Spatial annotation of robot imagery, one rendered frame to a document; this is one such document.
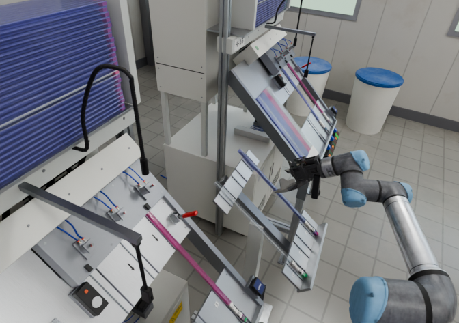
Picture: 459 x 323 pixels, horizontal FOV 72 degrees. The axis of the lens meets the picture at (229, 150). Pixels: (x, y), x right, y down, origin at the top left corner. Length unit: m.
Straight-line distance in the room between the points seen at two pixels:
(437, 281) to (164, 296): 0.92
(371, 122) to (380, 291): 2.91
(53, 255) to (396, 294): 0.78
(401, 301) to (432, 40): 3.37
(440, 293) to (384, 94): 2.74
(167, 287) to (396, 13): 3.44
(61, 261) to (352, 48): 3.73
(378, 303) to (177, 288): 0.80
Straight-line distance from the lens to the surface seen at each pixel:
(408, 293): 0.89
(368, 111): 3.58
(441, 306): 0.92
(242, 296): 1.19
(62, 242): 0.84
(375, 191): 1.14
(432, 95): 4.19
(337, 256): 2.37
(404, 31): 3.99
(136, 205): 0.93
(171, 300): 1.36
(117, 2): 0.83
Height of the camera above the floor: 1.81
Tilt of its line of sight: 36 degrees down
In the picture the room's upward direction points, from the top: 3 degrees clockwise
